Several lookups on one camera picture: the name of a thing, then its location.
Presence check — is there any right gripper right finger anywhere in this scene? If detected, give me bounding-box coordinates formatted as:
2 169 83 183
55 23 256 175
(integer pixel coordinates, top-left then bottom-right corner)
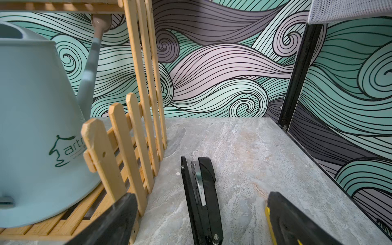
267 192 341 245

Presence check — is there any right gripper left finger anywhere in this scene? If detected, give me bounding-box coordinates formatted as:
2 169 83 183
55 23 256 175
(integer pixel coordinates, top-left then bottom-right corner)
67 193 138 245

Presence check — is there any light blue watering can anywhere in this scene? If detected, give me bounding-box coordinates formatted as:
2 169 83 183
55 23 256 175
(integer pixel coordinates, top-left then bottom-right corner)
1 14 111 228

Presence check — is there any wooden slatted shelf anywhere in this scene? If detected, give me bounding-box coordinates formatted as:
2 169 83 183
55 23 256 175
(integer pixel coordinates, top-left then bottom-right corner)
1 1 165 240

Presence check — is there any black stapler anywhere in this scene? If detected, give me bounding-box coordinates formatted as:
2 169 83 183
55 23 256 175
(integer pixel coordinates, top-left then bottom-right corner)
180 156 224 245

